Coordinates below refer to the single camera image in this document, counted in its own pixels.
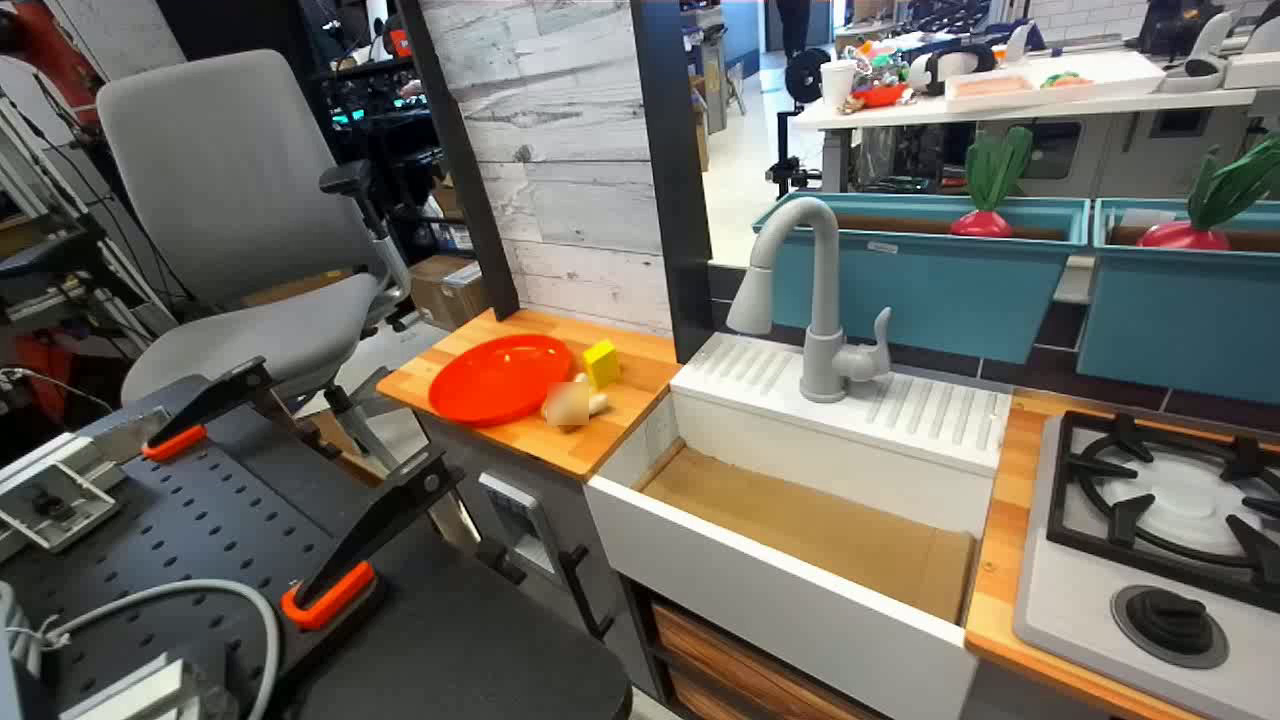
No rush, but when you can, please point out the grey toy faucet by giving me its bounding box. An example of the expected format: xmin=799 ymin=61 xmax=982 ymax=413
xmin=727 ymin=197 xmax=894 ymax=404

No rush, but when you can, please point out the wooden toy kitchen counter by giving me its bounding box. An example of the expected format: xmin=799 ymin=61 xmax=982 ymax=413
xmin=377 ymin=312 xmax=678 ymax=484

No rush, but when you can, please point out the yellow toy block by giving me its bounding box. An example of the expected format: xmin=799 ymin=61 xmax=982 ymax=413
xmin=585 ymin=340 xmax=622 ymax=385

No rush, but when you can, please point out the cream toy food piece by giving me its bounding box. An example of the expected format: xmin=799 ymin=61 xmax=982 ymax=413
xmin=539 ymin=374 xmax=607 ymax=433

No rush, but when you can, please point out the orange plastic plate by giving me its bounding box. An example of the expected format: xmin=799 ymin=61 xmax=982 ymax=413
xmin=429 ymin=330 xmax=575 ymax=427

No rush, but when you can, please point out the cardboard box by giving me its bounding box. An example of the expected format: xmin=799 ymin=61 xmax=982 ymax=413
xmin=411 ymin=255 xmax=490 ymax=329

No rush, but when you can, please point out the white toy sink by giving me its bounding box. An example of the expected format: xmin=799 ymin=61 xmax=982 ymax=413
xmin=589 ymin=334 xmax=1012 ymax=720

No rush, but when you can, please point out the left teal planter box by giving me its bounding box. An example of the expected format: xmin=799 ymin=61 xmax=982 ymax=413
xmin=727 ymin=193 xmax=1090 ymax=362

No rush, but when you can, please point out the teal planter box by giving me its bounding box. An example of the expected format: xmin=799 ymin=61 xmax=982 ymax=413
xmin=727 ymin=193 xmax=1090 ymax=362
xmin=1075 ymin=197 xmax=1280 ymax=404

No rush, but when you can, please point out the grey office chair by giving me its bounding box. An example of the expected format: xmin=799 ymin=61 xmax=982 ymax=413
xmin=98 ymin=47 xmax=410 ymax=404

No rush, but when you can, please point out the left toy radish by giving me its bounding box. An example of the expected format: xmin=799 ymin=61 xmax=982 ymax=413
xmin=954 ymin=126 xmax=1034 ymax=237

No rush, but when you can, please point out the toy radish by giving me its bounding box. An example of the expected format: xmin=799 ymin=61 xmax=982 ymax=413
xmin=1142 ymin=136 xmax=1280 ymax=253
xmin=954 ymin=126 xmax=1034 ymax=237

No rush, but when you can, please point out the white background table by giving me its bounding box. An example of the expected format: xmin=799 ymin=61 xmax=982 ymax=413
xmin=799 ymin=51 xmax=1280 ymax=197

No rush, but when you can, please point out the grey toy stove top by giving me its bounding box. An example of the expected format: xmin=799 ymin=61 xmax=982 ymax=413
xmin=1015 ymin=413 xmax=1280 ymax=720

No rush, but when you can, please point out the right teal planter box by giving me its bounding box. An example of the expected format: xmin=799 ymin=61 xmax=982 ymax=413
xmin=1075 ymin=197 xmax=1280 ymax=404

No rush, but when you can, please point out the black stove knob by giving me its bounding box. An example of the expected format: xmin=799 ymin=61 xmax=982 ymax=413
xmin=1111 ymin=584 xmax=1229 ymax=668

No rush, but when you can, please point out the right toy radish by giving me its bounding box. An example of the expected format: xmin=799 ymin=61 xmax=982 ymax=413
xmin=1142 ymin=136 xmax=1280 ymax=253

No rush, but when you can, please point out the black stove grate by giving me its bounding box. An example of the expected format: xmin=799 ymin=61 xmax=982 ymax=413
xmin=1049 ymin=413 xmax=1280 ymax=610

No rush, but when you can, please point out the black vertical post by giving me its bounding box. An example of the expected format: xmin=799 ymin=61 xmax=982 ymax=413
xmin=633 ymin=0 xmax=710 ymax=360

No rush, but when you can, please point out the black clamp lower orange handle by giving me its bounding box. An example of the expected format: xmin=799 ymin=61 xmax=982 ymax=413
xmin=277 ymin=451 xmax=459 ymax=634

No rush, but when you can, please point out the black clamp orange handle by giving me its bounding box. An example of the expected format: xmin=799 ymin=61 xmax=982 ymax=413
xmin=277 ymin=451 xmax=459 ymax=634
xmin=142 ymin=360 xmax=274 ymax=465

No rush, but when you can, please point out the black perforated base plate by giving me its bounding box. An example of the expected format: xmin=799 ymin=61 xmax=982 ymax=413
xmin=0 ymin=424 xmax=351 ymax=706

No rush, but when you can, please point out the black clamp upper orange handle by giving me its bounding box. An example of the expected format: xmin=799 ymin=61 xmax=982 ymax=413
xmin=142 ymin=360 xmax=274 ymax=465

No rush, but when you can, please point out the grey cable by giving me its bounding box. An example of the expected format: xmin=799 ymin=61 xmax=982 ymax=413
xmin=11 ymin=574 xmax=287 ymax=720

